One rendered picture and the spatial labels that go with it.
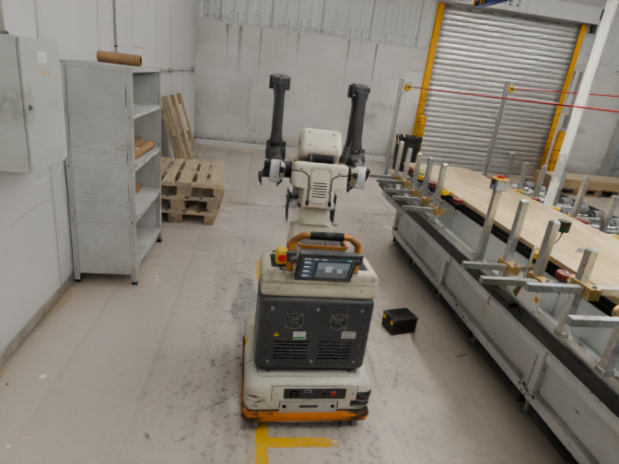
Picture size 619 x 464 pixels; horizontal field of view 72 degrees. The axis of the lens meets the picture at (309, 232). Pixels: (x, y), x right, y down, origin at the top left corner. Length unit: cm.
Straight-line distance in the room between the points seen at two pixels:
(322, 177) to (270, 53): 739
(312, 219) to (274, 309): 53
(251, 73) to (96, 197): 649
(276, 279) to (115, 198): 171
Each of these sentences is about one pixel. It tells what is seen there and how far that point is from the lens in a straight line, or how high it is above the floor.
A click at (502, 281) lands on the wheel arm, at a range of 217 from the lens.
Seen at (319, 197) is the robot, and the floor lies 107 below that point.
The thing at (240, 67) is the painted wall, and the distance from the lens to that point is 939.
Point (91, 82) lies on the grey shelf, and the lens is 320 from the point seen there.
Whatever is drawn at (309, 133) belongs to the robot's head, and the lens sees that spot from 218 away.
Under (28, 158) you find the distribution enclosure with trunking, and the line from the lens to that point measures 241.
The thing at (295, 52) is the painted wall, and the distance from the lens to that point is 942.
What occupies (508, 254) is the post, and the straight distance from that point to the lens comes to 249.
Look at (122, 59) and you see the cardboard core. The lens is 368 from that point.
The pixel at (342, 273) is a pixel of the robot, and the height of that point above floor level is 84.
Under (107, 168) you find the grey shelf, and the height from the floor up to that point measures 88.
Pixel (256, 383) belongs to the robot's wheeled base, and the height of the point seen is 27.
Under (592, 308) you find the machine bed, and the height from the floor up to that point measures 79.
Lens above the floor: 163
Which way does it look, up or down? 20 degrees down
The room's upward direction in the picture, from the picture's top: 7 degrees clockwise
